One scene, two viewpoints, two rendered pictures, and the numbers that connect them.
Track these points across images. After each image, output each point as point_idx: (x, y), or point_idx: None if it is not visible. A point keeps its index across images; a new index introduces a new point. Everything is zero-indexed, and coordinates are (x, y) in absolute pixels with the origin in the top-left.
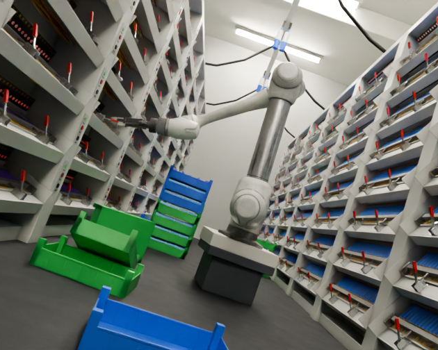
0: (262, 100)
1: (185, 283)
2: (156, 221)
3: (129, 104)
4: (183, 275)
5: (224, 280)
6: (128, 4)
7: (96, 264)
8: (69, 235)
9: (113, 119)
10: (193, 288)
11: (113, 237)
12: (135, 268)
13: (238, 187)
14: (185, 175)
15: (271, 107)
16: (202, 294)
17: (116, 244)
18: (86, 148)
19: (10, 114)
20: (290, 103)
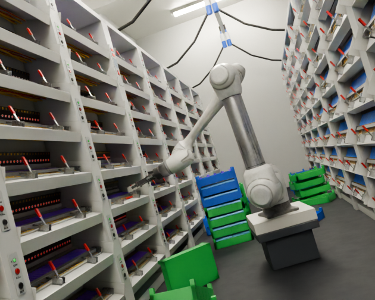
0: (219, 100)
1: (260, 273)
2: (214, 225)
3: (132, 170)
4: (257, 262)
5: (286, 252)
6: (79, 123)
7: None
8: (159, 288)
9: (128, 197)
10: (267, 275)
11: (180, 294)
12: (216, 288)
13: (245, 183)
14: (211, 177)
15: (227, 107)
16: (275, 277)
17: (186, 298)
18: (125, 229)
19: (62, 267)
20: (238, 94)
